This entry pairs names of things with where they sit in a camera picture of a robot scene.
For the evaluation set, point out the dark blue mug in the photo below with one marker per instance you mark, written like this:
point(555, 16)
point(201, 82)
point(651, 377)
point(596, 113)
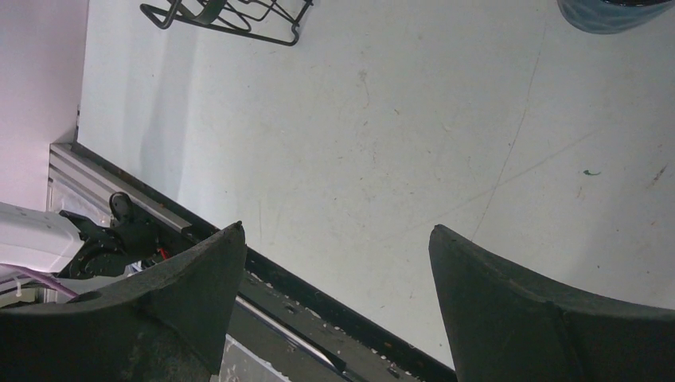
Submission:
point(610, 17)

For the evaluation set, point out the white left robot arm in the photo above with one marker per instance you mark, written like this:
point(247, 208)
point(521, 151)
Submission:
point(67, 254)

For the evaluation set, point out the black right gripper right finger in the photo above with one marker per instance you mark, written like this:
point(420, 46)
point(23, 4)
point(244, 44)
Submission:
point(505, 322)

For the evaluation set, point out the black wire dish rack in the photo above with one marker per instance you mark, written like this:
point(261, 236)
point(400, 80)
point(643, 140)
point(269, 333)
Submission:
point(275, 22)

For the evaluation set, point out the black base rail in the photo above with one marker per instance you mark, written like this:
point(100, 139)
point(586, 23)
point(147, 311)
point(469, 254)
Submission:
point(309, 336)

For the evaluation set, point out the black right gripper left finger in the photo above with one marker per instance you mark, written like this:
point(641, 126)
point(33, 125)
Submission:
point(167, 323)

